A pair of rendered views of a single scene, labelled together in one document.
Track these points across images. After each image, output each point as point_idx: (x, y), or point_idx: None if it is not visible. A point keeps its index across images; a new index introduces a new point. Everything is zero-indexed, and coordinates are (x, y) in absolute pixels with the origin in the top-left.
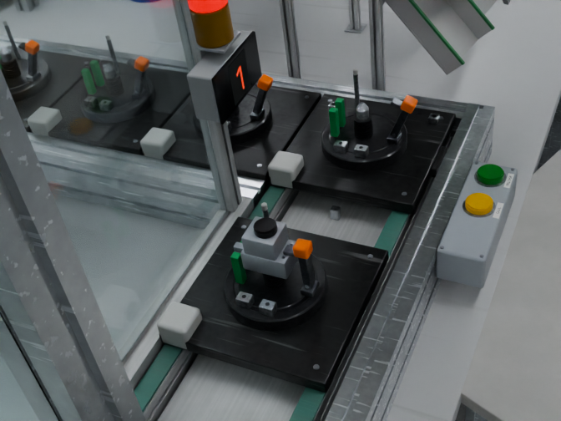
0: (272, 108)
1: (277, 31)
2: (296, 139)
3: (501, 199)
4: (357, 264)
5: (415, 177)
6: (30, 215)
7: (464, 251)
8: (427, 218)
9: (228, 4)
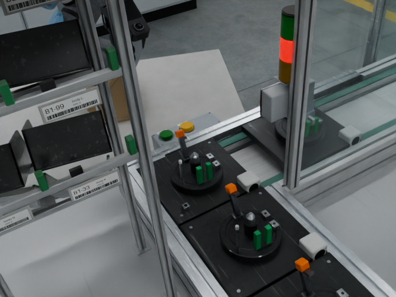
0: (218, 231)
1: None
2: (225, 199)
3: (175, 126)
4: (258, 125)
5: (196, 147)
6: None
7: (213, 116)
8: (210, 133)
9: None
